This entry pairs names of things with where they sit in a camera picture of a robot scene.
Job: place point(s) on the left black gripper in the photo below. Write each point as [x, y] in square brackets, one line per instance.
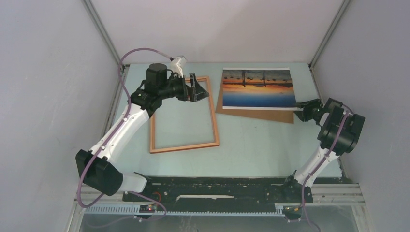
[186, 92]

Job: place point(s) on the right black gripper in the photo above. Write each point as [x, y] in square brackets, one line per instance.
[304, 115]

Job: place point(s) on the wooden picture frame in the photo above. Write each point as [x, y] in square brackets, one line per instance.
[216, 128]

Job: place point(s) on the brown cardboard backing board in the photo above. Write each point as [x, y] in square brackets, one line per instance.
[278, 116]

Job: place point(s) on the clear acrylic glass sheet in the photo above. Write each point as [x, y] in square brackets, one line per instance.
[184, 118]

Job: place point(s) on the sunset photo print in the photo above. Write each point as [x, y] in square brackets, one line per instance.
[258, 89]

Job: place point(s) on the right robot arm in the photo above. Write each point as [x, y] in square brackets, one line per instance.
[340, 130]

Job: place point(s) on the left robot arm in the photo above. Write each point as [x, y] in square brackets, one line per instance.
[96, 166]

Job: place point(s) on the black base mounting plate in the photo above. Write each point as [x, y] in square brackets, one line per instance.
[225, 195]

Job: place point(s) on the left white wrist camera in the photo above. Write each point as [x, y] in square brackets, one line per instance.
[176, 65]

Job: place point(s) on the right corner aluminium post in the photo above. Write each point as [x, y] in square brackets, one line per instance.
[330, 31]

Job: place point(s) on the corner aluminium post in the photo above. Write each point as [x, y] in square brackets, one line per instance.
[330, 31]
[98, 23]

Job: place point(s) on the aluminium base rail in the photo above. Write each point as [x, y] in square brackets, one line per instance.
[323, 195]

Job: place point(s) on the left corner aluminium post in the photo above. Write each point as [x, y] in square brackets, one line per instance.
[98, 23]

